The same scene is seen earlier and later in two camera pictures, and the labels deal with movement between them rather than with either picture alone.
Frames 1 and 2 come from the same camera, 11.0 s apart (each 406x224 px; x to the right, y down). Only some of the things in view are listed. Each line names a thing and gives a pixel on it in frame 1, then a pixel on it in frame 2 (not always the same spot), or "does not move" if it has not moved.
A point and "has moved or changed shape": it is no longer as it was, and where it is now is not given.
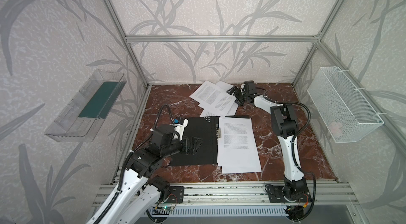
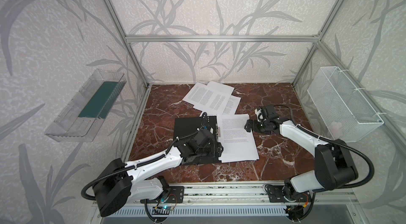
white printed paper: (237, 149) has moved or changed shape
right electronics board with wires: (296, 212) does not move
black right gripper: (242, 92) → (251, 125)
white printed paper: (206, 113) has moved or changed shape
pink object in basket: (335, 129) does not move
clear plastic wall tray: (80, 119) does not move
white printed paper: (214, 98) has moved or changed shape
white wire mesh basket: (344, 112) does not move
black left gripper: (185, 146) → (214, 143)
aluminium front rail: (250, 194) does not move
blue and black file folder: (206, 128) does not move
